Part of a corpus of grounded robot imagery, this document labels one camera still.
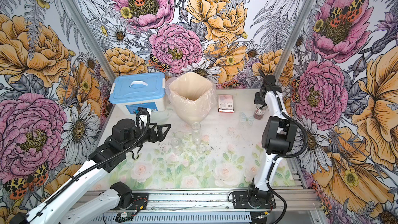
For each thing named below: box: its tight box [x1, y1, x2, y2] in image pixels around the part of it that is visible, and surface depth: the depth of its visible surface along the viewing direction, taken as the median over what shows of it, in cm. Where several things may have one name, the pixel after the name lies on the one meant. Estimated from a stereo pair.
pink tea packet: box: [218, 94, 235, 114], surface depth 111 cm
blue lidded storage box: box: [109, 72, 166, 115], surface depth 101 cm
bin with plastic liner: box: [165, 72, 217, 124], surface depth 89 cm
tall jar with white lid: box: [253, 104, 268, 120], surface depth 101 cm
